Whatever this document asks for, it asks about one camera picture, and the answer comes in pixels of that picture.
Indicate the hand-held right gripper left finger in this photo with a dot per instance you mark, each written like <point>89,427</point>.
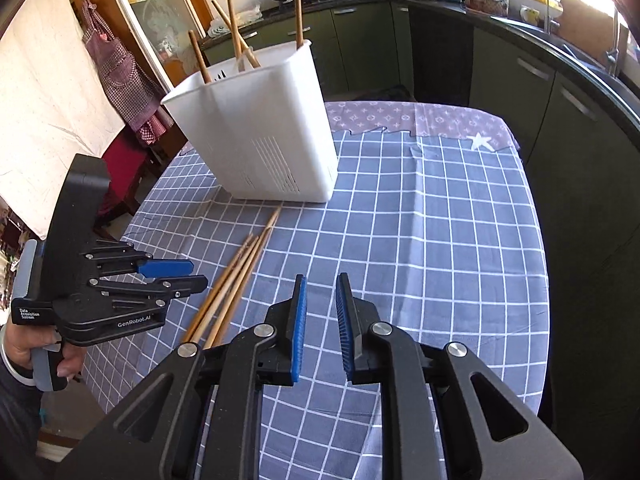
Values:
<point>299,325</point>

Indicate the person's left hand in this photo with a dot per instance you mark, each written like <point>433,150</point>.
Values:
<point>72,362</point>

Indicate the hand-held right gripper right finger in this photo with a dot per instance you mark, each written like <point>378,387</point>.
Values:
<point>344,325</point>

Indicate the black kitchen countertop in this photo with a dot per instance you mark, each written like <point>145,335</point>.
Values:
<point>625,100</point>

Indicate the green lower kitchen cabinets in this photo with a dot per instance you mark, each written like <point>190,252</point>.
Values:
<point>500,75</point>

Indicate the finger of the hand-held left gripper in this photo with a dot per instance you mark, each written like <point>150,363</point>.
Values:
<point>165,267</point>
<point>187,284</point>

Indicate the white plastic bags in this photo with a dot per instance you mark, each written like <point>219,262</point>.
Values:
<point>247,17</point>

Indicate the pile of wooden chopsticks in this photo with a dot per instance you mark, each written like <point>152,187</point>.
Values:
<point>239,272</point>

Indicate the white curtain sheet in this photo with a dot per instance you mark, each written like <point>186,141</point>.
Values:
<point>45,110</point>

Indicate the wooden cutting board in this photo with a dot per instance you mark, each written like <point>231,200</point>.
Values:
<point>582,15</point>

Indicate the purple checked apron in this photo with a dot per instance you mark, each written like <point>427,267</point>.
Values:
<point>120,75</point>

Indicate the white plastic utensil holder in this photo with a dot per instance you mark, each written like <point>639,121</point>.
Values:
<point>270,125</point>

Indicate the red wooden chair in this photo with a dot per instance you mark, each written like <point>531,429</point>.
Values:
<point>125,165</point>

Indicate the steel kitchen sink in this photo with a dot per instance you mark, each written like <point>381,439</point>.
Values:
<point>585,57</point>

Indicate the blue checked tablecloth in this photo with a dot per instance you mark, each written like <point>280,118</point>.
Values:
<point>400,260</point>

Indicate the straight steel faucet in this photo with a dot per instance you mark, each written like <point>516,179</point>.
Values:
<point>612,50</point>

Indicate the curved steel faucet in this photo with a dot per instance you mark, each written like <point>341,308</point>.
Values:
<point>548,15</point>

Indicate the purple patterned tablecloth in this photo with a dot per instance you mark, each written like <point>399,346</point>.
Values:
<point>440,117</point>

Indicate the single wooden chopstick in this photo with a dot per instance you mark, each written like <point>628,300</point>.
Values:
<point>250,54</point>
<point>298,10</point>
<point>200,57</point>
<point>229,2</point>

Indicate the glass sliding door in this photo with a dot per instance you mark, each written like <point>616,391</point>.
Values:
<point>155,10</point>

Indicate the person's left forearm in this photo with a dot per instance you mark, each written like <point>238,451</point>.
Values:
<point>15,400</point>

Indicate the small ceramic mug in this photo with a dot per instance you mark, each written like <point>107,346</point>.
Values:
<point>530,15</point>

